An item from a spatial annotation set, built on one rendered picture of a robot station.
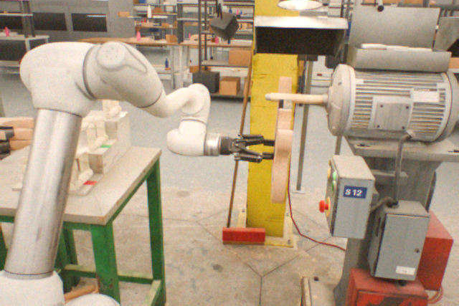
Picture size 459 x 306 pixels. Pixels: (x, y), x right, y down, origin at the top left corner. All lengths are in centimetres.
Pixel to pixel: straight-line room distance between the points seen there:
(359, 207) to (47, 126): 84
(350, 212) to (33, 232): 81
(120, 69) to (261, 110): 150
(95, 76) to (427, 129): 102
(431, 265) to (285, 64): 127
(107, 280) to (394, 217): 98
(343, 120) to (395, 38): 37
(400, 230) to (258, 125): 120
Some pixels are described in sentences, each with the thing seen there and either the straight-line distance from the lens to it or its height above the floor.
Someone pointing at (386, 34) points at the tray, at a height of 148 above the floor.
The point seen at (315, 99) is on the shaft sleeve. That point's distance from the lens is 128.
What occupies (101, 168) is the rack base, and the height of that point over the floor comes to 96.
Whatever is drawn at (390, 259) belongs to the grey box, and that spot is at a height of 75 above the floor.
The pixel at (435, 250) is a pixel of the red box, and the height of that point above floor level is 74.
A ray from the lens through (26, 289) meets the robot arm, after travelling 91.
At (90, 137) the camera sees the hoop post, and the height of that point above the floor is 108.
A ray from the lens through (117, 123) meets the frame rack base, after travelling 153.
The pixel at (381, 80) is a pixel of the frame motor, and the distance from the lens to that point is 124.
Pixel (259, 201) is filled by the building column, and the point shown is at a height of 31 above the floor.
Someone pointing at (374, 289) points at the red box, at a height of 62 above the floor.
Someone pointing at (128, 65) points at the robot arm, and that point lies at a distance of 81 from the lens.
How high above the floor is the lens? 155
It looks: 20 degrees down
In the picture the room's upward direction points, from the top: 1 degrees clockwise
